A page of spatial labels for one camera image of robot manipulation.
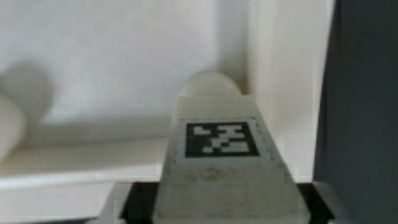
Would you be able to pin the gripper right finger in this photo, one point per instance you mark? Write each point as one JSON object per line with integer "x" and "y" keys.
{"x": 328, "y": 208}

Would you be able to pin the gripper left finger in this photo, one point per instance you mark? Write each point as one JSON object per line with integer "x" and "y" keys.
{"x": 131, "y": 204}

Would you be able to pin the white leg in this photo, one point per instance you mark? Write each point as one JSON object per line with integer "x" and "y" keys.
{"x": 227, "y": 184}

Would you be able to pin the white square tabletop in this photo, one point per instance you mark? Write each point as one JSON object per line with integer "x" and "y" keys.
{"x": 102, "y": 58}

